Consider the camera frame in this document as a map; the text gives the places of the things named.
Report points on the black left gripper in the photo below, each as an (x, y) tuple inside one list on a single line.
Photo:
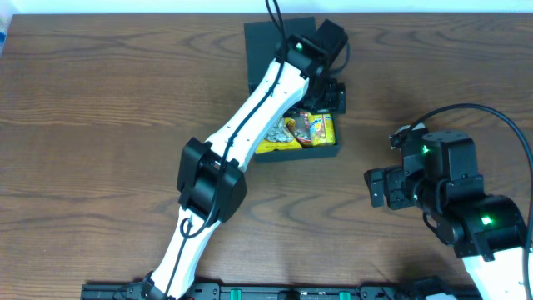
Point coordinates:
[(333, 98)]

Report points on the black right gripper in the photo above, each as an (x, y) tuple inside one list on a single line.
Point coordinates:
[(386, 187)]

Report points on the yellow gum bottle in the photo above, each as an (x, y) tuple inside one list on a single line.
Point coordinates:
[(321, 128)]

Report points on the green Haribo gummy bag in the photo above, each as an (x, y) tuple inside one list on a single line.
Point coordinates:
[(301, 129)]

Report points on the yellow Hacks candy bag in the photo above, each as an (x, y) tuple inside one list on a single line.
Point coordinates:
[(279, 138)]

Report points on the dark green box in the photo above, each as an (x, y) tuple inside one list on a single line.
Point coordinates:
[(261, 39)]

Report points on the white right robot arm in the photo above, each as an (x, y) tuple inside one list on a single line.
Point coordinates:
[(500, 277)]

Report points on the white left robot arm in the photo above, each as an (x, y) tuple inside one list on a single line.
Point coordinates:
[(211, 179)]

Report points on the black mounting rail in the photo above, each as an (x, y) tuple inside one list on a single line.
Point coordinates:
[(425, 288)]

